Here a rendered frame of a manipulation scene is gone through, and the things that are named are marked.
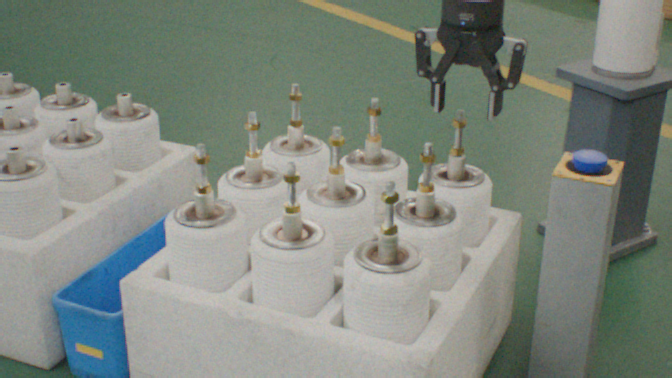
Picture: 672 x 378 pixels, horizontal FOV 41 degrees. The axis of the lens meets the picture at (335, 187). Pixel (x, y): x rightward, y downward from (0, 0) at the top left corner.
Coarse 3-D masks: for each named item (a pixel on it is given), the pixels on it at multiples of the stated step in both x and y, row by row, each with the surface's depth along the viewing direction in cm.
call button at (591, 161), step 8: (576, 152) 104; (584, 152) 104; (592, 152) 104; (600, 152) 104; (576, 160) 102; (584, 160) 102; (592, 160) 102; (600, 160) 102; (584, 168) 102; (592, 168) 102; (600, 168) 102
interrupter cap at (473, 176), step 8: (432, 168) 118; (440, 168) 118; (472, 168) 118; (432, 176) 116; (440, 176) 116; (464, 176) 116; (472, 176) 116; (480, 176) 116; (440, 184) 114; (448, 184) 113; (456, 184) 114; (464, 184) 114; (472, 184) 113
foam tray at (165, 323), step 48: (144, 288) 104; (192, 288) 104; (240, 288) 104; (336, 288) 108; (480, 288) 107; (144, 336) 108; (192, 336) 104; (240, 336) 101; (288, 336) 97; (336, 336) 96; (432, 336) 96; (480, 336) 112
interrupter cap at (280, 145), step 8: (288, 136) 128; (304, 136) 128; (312, 136) 128; (272, 144) 125; (280, 144) 125; (288, 144) 126; (304, 144) 126; (312, 144) 125; (320, 144) 125; (280, 152) 122; (288, 152) 123; (296, 152) 123; (304, 152) 123; (312, 152) 123
